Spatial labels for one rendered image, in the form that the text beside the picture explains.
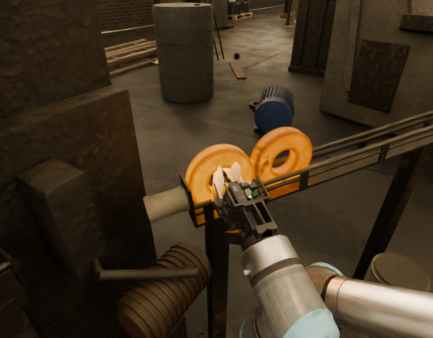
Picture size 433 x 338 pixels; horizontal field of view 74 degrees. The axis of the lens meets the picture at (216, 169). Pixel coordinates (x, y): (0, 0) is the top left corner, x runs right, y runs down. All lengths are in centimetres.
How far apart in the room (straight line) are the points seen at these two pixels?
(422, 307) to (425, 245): 125
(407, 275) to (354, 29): 217
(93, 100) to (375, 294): 62
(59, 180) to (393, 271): 72
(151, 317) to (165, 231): 91
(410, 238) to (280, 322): 137
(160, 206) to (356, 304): 39
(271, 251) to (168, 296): 28
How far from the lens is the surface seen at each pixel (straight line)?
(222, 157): 60
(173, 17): 292
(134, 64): 463
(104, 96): 67
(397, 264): 83
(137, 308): 66
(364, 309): 56
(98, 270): 63
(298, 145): 69
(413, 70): 262
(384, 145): 86
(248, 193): 53
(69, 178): 55
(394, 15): 264
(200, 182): 61
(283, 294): 46
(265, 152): 64
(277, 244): 48
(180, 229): 154
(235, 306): 126
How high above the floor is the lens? 108
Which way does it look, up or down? 33 degrees down
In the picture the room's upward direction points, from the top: straight up
